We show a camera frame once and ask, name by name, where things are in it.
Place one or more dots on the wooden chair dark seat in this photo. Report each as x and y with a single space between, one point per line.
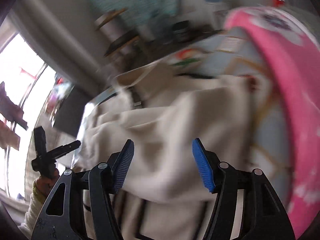
121 37

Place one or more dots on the person's left hand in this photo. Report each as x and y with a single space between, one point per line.
44 185

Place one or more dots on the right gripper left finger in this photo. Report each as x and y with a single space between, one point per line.
62 215

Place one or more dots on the dark grey cabinet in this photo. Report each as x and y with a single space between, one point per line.
70 111

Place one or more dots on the cream zip jacket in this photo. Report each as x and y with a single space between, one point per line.
163 196

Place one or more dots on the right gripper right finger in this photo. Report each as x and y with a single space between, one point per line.
263 214

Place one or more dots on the pink floral quilt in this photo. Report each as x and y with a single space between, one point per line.
292 52

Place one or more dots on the patterned bed sheet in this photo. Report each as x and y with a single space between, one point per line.
234 54

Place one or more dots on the grey curtain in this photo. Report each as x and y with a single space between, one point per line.
63 34

